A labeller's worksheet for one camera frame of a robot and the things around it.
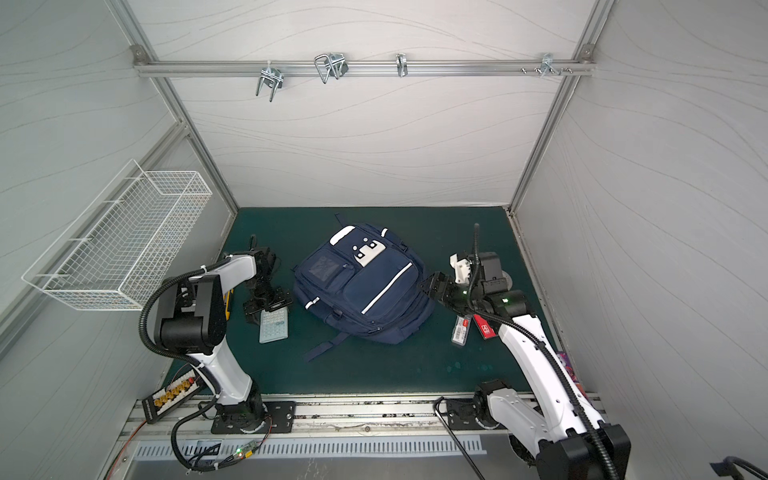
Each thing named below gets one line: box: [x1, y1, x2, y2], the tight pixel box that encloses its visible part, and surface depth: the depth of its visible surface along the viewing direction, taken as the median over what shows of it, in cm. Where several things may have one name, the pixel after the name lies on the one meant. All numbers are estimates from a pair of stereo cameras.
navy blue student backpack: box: [291, 213, 435, 360], surface depth 91 cm
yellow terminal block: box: [142, 363, 202, 424], surface depth 77 cm
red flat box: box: [473, 314, 497, 340], surface depth 88 cm
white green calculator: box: [259, 306, 289, 343], surface depth 90 cm
